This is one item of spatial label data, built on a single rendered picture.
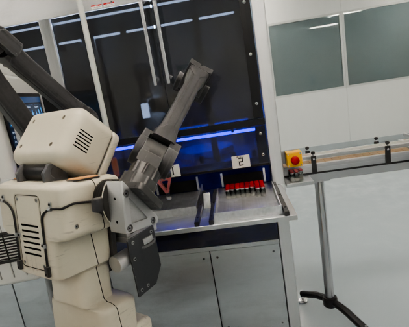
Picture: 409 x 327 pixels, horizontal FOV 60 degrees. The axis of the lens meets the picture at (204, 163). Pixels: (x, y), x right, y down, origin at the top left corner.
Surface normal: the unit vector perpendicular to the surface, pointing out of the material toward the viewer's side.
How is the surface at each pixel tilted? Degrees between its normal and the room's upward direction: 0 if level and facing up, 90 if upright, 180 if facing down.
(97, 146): 90
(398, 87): 90
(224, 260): 90
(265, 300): 90
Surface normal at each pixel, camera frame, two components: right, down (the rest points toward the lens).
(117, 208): -0.55, 0.12
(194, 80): 0.37, -0.51
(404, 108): -0.07, 0.22
